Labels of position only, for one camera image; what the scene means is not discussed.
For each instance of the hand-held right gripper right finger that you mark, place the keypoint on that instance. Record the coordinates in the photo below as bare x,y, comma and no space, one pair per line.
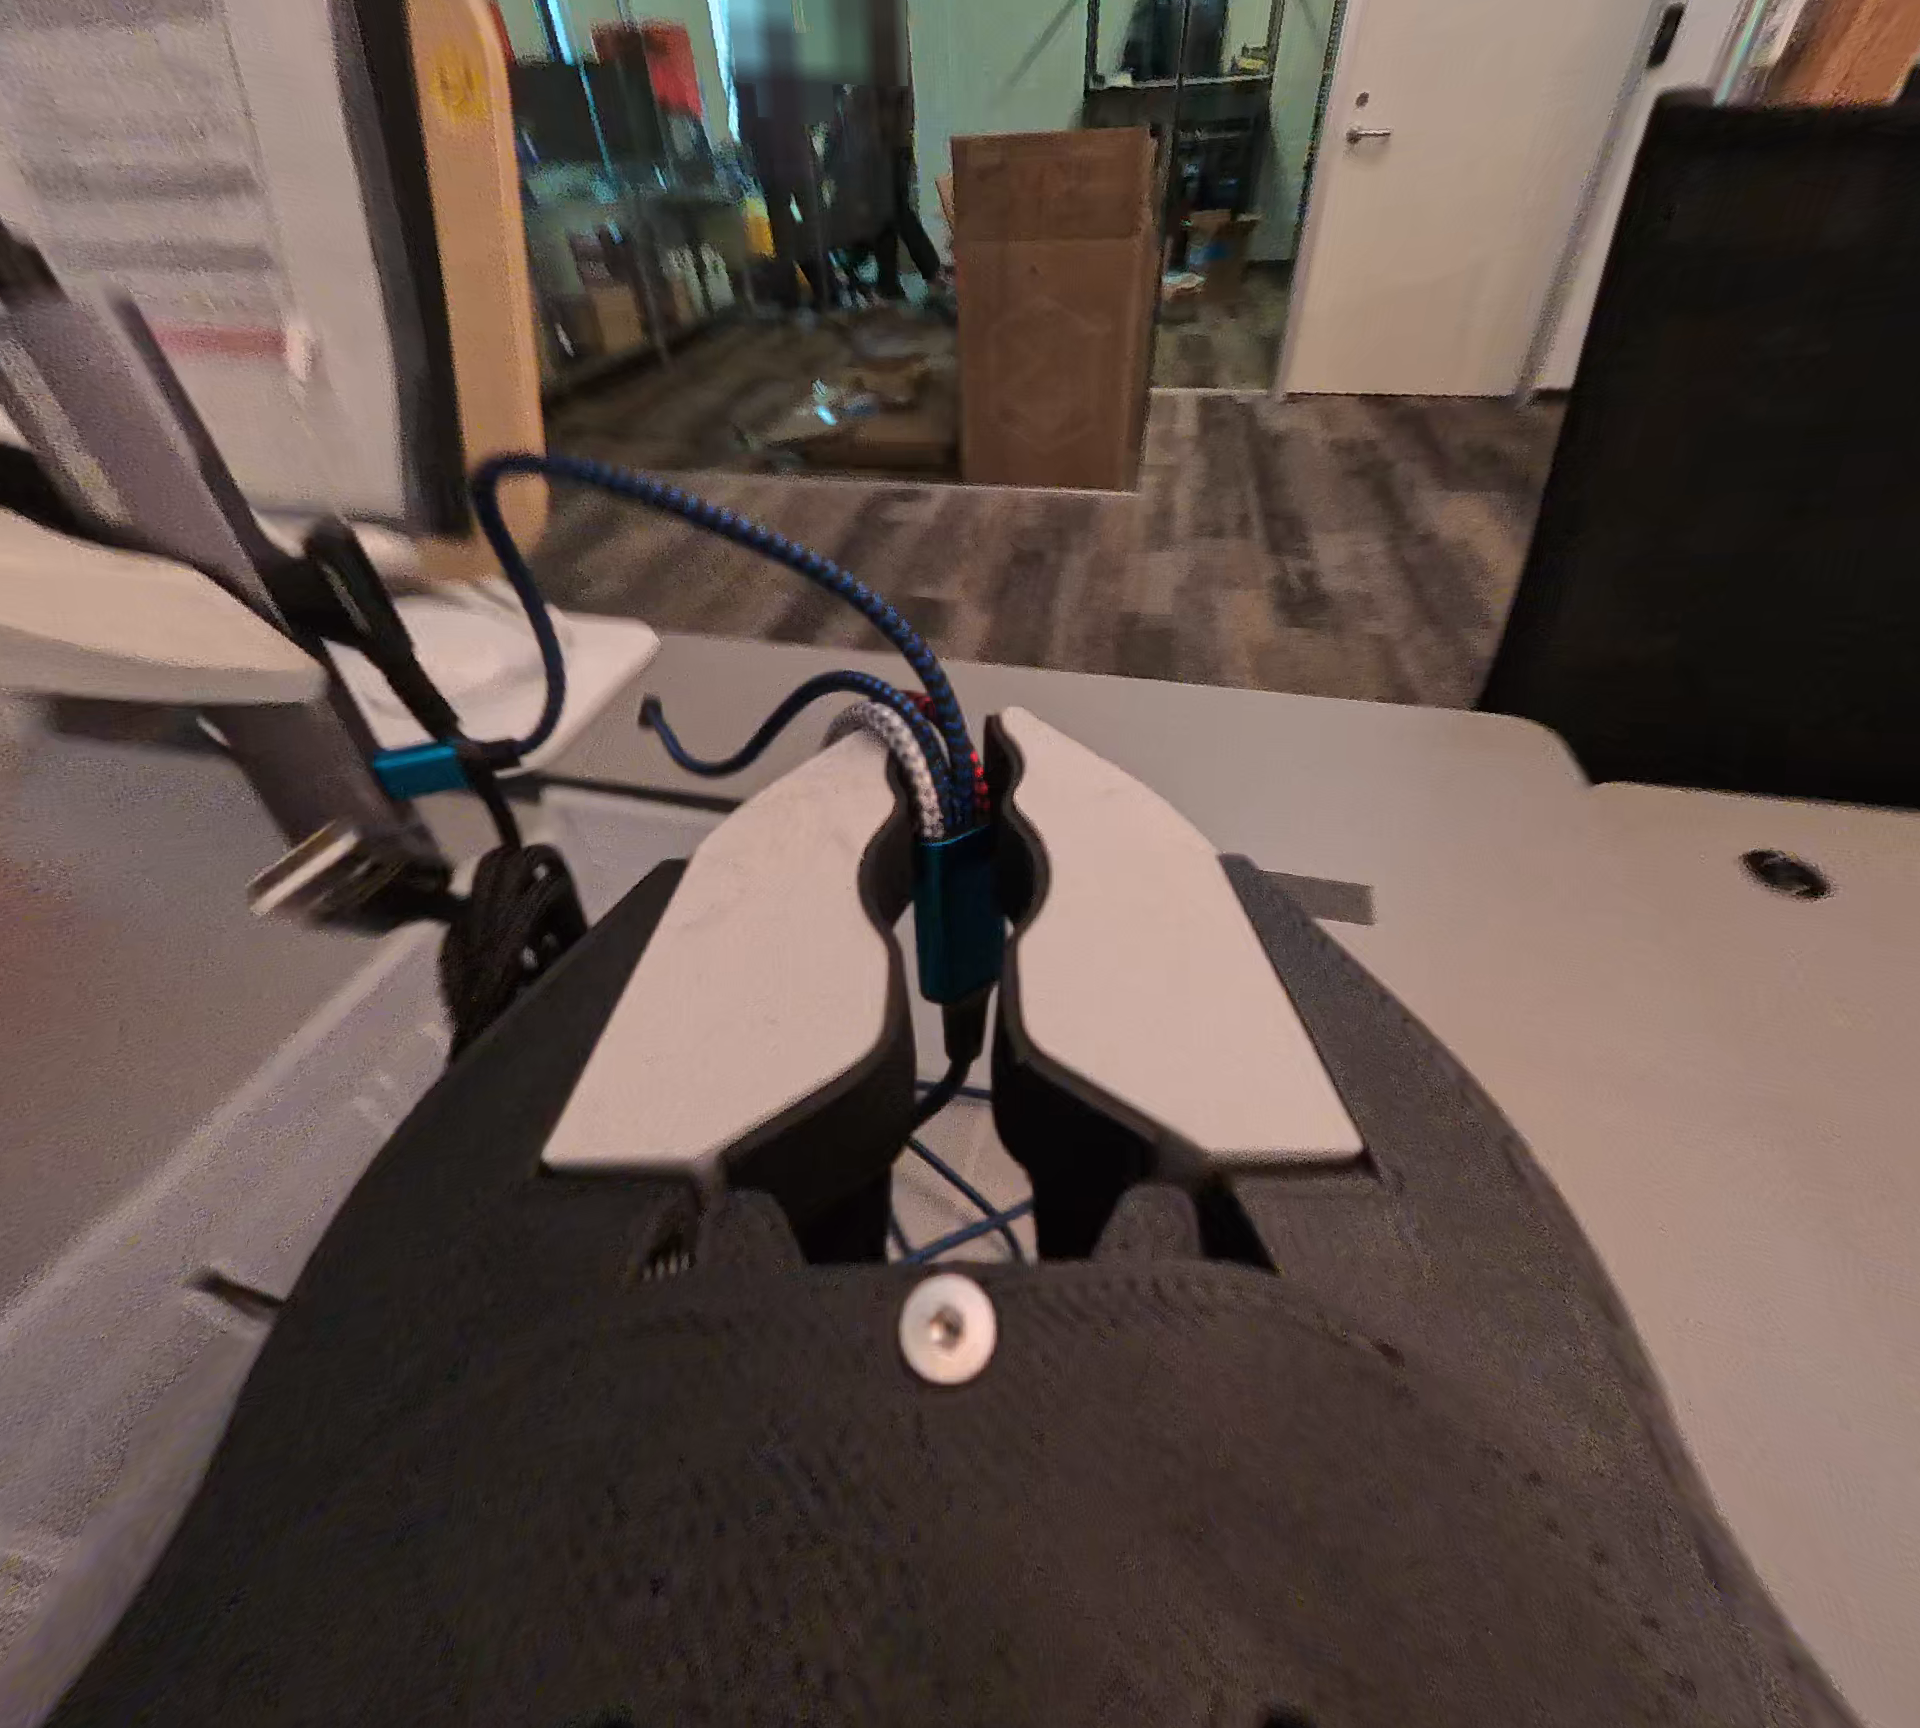
1184,1008

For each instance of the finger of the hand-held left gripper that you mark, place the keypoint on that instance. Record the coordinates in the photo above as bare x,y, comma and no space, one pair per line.
135,619

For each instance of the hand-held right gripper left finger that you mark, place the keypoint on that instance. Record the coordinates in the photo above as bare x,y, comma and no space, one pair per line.
721,1008

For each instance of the wooden document stand white base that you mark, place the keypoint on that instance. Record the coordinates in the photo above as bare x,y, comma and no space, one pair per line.
481,259

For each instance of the printed instruction sheet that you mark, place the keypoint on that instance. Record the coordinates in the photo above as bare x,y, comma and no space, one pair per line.
120,109

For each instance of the flattened cardboard pieces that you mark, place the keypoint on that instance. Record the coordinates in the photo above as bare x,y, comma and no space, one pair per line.
885,439

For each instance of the yellow smiley sticker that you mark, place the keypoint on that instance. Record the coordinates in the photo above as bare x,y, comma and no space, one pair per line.
462,88

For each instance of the tall cardboard box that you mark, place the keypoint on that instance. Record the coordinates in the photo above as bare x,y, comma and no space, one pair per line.
1051,302

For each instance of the storage shelf with supplies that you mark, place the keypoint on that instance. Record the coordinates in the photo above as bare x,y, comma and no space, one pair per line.
631,78

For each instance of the black office chair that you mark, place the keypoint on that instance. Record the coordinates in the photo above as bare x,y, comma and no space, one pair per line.
1724,408

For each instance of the black shelving rack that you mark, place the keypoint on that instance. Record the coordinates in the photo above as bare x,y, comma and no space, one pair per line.
1201,147

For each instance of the white door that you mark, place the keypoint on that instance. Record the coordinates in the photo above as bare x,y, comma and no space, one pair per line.
1471,32

